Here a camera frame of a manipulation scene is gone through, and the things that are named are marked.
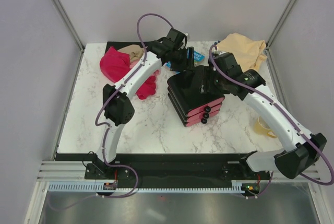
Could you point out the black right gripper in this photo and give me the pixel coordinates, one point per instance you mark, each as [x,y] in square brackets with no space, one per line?
[213,73]

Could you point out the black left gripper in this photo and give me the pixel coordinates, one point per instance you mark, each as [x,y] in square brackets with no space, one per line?
[190,65]

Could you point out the black pink drawer organizer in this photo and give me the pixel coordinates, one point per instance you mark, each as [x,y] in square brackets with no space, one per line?
[191,105]

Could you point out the magenta t shirt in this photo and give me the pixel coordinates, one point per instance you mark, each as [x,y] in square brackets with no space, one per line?
[115,65]

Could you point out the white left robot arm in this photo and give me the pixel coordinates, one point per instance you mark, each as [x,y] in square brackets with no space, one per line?
[117,109]

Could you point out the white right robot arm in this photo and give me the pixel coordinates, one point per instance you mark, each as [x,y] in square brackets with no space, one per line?
[300,147]

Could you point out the blue illustrated paperback book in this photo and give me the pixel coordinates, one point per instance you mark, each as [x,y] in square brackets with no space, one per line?
[198,58]

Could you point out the navy white folded cloth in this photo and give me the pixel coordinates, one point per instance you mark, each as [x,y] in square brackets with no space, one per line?
[215,45]

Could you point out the cream yellow t shirt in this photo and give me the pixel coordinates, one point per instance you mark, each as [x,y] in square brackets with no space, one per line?
[248,53]

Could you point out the light pink t shirt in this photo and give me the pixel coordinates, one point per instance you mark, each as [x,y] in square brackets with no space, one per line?
[134,64]

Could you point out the beige t shirt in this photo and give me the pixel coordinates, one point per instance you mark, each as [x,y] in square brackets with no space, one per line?
[135,52]

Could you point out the yellow mug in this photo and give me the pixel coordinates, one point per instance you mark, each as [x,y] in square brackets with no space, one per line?
[262,128]

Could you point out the black notebook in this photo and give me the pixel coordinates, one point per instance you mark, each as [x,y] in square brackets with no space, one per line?
[119,45]

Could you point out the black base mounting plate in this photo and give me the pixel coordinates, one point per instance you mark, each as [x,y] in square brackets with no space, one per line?
[174,170]

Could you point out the right aluminium frame post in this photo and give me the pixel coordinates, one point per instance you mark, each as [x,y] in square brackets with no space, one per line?
[286,12]

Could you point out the aluminium frame post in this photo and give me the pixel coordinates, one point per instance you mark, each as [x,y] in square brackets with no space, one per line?
[66,19]
[286,12]

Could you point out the left aluminium frame post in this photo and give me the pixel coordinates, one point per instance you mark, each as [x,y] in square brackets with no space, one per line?
[66,19]

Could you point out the white slotted cable duct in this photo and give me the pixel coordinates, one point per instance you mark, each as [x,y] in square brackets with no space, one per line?
[104,187]

